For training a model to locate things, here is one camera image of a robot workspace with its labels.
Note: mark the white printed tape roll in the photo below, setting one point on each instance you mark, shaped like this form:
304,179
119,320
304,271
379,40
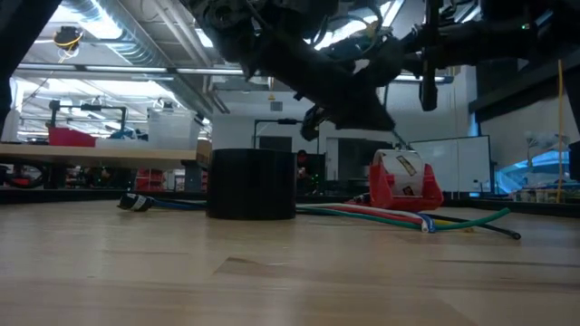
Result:
399,165

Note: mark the red tape dispenser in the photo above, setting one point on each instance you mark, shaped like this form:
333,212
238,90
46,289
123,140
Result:
385,190

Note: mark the black taped bundle end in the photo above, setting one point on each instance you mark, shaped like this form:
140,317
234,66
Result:
136,202

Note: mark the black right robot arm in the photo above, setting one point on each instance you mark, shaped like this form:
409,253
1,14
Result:
498,41

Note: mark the black cabinet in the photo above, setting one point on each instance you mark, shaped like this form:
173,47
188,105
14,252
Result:
353,158

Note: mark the person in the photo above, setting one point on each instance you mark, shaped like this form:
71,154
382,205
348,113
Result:
303,165

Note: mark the whiteboard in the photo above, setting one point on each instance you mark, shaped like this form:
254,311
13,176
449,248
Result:
453,163

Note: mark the white plastic bin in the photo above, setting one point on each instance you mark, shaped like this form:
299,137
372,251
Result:
172,131

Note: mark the red parts drawers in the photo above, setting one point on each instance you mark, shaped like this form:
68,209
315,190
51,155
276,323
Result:
149,179

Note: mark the ceiling light bar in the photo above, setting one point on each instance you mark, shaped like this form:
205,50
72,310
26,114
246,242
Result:
127,69

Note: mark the wooden workbench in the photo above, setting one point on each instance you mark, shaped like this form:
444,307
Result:
90,156

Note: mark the red plastic bin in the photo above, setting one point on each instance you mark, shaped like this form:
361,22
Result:
70,137

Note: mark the black frame stand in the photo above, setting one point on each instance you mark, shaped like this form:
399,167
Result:
286,121

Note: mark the grey duct tape roll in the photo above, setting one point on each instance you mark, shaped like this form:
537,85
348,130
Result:
251,185

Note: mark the black overhead frame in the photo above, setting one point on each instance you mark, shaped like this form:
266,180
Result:
90,108

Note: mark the black table frame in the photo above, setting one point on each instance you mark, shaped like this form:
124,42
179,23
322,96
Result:
68,195

